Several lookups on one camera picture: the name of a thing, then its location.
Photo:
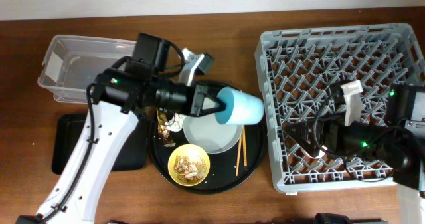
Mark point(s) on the round black tray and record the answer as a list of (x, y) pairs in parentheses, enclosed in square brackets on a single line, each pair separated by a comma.
[(223, 174)]

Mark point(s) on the yellow bowl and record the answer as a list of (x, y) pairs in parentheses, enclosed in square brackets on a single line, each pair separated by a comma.
[(187, 150)]

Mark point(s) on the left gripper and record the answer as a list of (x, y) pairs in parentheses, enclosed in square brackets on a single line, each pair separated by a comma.
[(198, 101)]

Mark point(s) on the wooden chopstick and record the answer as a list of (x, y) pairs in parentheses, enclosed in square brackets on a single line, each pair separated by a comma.
[(238, 155), (244, 148)]

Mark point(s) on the food scraps with rice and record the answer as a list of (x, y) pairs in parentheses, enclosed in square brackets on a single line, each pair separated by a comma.
[(189, 169)]

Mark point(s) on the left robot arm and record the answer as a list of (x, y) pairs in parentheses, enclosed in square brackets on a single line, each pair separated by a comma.
[(158, 74)]

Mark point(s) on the blue cup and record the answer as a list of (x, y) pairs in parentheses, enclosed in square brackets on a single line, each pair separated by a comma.
[(240, 108)]

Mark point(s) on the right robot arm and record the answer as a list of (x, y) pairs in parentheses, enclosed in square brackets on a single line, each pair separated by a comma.
[(399, 143)]

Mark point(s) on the clear plastic bin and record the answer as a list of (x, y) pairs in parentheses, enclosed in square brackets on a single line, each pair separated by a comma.
[(72, 62)]

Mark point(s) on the black rectangular tray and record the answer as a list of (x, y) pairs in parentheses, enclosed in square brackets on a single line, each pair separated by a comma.
[(133, 155)]

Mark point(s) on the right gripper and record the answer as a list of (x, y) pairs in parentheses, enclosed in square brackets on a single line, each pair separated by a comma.
[(319, 136)]

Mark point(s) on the grey dishwasher rack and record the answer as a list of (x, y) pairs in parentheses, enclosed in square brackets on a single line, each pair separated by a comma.
[(295, 70)]

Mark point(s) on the gold foil wrapper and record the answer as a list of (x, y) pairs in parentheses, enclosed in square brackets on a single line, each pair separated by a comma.
[(163, 131)]

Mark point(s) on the white tissue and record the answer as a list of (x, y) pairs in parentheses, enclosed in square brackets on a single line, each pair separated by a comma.
[(176, 123)]

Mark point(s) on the grey plate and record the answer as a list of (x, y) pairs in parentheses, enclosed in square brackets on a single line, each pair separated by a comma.
[(212, 137)]

